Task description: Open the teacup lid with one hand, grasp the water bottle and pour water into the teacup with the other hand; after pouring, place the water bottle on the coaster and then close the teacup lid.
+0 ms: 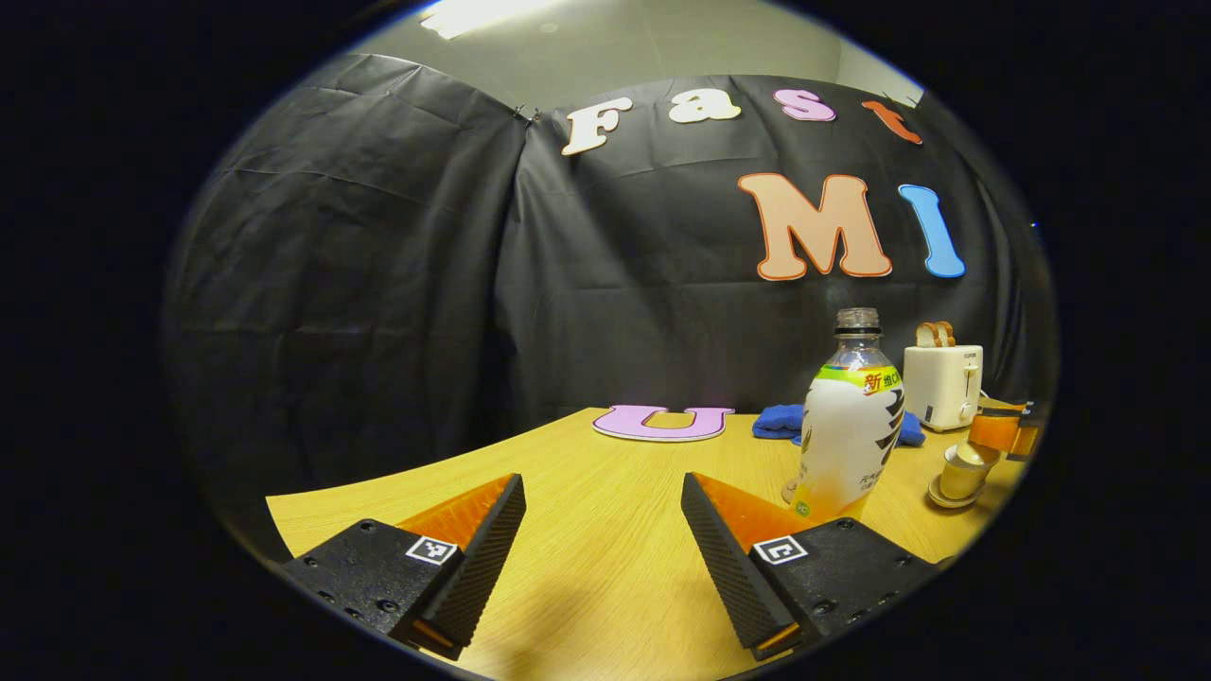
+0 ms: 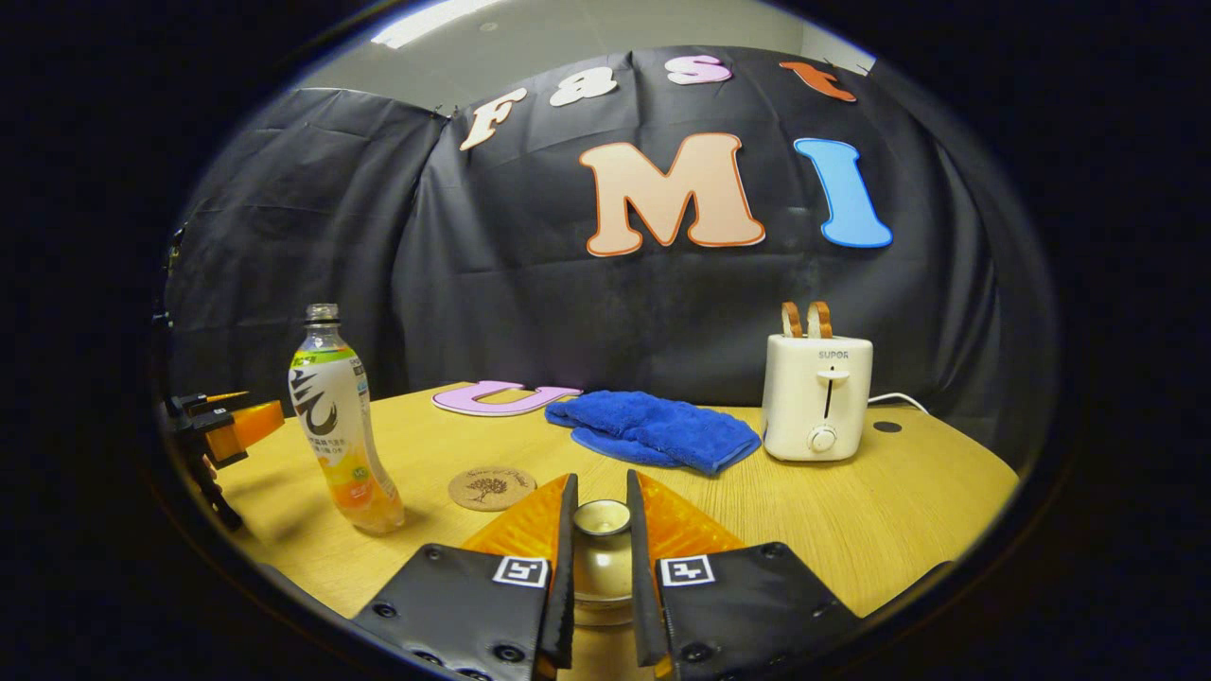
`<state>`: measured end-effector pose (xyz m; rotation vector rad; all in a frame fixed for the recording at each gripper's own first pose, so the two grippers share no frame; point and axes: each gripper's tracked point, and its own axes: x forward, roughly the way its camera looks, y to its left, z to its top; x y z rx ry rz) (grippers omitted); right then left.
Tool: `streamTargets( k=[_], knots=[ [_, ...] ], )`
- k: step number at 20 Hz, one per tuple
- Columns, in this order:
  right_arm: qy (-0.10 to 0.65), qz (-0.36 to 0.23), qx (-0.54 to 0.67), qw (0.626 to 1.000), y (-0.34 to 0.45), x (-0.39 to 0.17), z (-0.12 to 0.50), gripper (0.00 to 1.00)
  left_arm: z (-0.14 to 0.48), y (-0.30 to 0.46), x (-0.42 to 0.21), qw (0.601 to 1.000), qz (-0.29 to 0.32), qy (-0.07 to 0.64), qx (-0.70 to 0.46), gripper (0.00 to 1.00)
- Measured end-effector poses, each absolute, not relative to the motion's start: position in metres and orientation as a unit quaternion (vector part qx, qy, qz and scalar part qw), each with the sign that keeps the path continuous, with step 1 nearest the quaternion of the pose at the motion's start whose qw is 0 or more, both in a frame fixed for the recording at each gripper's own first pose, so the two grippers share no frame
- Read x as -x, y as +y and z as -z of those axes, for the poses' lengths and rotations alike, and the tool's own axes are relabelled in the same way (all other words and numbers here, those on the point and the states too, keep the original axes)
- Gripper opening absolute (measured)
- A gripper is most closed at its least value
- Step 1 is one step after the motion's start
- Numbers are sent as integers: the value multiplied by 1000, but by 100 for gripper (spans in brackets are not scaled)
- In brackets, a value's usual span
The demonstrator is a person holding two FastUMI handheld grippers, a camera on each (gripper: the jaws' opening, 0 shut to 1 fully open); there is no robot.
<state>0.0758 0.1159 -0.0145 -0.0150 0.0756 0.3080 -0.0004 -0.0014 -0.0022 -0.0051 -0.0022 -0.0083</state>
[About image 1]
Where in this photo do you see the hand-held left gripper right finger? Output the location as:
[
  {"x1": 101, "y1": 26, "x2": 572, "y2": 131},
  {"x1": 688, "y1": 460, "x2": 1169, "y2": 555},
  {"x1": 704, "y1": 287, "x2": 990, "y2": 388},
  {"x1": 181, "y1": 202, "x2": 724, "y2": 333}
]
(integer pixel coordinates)
[{"x1": 679, "y1": 471, "x2": 942, "y2": 661}]

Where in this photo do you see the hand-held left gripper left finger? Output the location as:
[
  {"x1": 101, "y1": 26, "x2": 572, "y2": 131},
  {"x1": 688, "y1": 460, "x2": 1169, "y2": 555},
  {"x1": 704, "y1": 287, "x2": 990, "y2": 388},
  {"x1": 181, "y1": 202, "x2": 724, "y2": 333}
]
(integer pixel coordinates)
[{"x1": 279, "y1": 473, "x2": 528, "y2": 661}]

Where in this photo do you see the plastic water bottle white label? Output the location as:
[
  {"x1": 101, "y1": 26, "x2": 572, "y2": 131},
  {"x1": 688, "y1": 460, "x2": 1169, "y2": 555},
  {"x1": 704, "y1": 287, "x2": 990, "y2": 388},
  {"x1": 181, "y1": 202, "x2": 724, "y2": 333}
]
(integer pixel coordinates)
[{"x1": 781, "y1": 307, "x2": 906, "y2": 524}]

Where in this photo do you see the white toaster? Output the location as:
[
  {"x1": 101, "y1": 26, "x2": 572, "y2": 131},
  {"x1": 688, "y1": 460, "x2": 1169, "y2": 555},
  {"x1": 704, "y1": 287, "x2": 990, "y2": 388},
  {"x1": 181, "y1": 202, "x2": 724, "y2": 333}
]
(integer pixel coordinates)
[{"x1": 903, "y1": 344, "x2": 985, "y2": 433}]

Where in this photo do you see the blue towel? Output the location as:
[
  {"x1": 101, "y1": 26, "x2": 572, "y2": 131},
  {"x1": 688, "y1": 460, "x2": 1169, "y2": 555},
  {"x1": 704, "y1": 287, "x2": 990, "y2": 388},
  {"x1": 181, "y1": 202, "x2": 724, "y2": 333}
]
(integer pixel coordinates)
[{"x1": 752, "y1": 404, "x2": 927, "y2": 448}]

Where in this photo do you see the purple letter-shaped cutout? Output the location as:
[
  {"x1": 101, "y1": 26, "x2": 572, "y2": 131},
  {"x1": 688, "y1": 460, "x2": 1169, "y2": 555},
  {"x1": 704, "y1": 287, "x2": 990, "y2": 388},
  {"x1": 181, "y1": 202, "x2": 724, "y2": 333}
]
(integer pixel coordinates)
[{"x1": 592, "y1": 405, "x2": 736, "y2": 444}]

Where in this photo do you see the black backdrop cloth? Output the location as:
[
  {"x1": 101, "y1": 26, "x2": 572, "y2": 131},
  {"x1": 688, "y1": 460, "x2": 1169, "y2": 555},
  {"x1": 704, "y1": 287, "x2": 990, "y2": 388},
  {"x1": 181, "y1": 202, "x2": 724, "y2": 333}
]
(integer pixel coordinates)
[{"x1": 161, "y1": 52, "x2": 1059, "y2": 559}]

